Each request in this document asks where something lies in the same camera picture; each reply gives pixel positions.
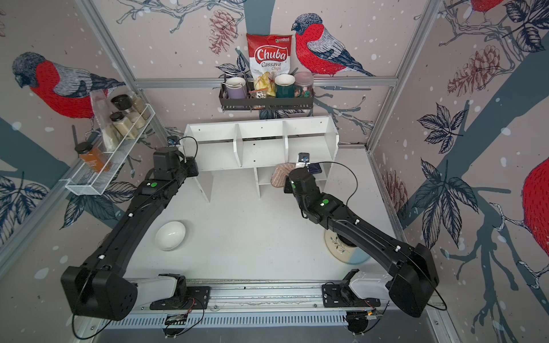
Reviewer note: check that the cream and blue plate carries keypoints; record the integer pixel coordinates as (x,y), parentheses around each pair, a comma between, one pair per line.
(344,252)

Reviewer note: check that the white wire wall rack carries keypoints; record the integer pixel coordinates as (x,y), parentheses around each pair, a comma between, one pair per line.
(86,181)

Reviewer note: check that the black lid spice jar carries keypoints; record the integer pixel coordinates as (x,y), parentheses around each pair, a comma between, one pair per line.
(124,103)
(124,125)

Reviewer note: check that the white ceramic bowl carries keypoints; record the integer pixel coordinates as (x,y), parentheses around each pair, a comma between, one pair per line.
(170,236)

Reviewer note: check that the red Chuba chips bag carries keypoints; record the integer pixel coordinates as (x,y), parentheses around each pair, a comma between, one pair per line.
(269,54)

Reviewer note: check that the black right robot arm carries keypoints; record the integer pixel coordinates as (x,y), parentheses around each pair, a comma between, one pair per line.
(413,272)

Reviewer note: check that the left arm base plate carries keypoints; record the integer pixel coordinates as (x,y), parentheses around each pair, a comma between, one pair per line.
(196,298)

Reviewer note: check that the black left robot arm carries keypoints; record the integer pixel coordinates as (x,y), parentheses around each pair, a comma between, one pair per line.
(98,288)

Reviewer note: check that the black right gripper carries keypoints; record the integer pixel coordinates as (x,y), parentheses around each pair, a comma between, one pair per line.
(288,188)

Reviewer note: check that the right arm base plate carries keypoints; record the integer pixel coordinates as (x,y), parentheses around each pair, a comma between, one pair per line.
(338,296)

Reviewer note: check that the green mug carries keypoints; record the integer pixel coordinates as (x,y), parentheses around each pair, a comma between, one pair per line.
(285,86)

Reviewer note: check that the clear plastic bag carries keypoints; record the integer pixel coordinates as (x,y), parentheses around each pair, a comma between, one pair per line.
(110,136)

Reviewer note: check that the lavender mug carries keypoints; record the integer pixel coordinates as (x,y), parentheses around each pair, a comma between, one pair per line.
(236,88)

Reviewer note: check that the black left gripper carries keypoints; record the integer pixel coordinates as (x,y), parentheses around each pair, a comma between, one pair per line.
(192,162)

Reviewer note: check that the orange spice jar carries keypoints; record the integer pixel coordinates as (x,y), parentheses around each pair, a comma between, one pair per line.
(93,157)

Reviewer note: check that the pink lidded jar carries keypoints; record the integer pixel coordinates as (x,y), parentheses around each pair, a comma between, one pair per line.
(304,81)

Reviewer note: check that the beige striped knitted cloth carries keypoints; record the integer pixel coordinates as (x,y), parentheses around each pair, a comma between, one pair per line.
(280,174)

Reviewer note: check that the white wooden bookshelf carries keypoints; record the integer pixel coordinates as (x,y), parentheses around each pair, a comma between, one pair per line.
(259,145)

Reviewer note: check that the black wall shelf basket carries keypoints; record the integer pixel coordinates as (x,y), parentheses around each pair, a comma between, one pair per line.
(270,103)

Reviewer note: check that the dark blue book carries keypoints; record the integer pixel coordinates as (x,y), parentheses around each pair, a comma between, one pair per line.
(314,168)

